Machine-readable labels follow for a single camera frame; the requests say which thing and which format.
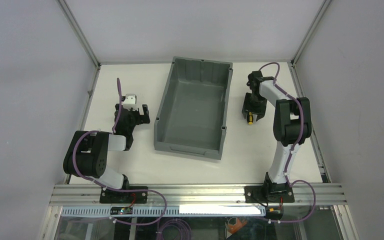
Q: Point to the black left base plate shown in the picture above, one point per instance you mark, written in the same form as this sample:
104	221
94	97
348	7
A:
138	196

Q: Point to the grey plastic bin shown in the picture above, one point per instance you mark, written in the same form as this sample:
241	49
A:
192	116

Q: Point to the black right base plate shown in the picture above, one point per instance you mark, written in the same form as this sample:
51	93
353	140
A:
260	194

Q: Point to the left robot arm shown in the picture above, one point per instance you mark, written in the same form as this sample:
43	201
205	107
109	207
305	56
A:
87	153

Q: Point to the black yellow screwdriver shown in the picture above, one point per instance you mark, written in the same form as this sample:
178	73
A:
250	118

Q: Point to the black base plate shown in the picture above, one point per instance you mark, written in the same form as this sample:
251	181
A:
138	196
260	194

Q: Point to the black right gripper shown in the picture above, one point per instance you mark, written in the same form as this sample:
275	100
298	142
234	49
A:
254	102

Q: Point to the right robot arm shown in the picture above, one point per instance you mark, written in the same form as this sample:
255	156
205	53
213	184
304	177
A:
292	125

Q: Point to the orange object under table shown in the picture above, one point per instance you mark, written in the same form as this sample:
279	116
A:
234	224

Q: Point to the aluminium front rail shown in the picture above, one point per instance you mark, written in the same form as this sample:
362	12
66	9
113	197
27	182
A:
198	194

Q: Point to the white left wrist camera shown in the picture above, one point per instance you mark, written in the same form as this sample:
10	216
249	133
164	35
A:
130	102

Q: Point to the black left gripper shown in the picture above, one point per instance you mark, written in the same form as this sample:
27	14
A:
135	114

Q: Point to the white slotted cable duct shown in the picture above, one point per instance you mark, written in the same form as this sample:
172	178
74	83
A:
169	211

